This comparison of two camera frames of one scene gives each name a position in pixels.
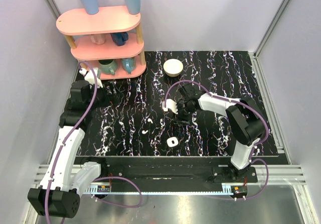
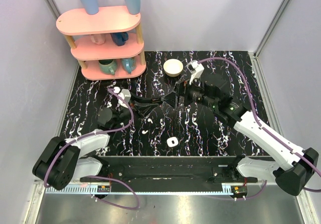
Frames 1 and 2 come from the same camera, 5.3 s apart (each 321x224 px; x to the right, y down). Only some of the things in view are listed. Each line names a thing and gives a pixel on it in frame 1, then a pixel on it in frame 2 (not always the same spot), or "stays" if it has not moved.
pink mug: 99,39 stays
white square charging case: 172,141 stays
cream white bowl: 172,67 stays
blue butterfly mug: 129,64 stays
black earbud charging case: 179,123 → 156,99
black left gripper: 110,91 → 134,105
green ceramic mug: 108,66 stays
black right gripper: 178,105 → 182,88
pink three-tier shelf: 110,40 stays
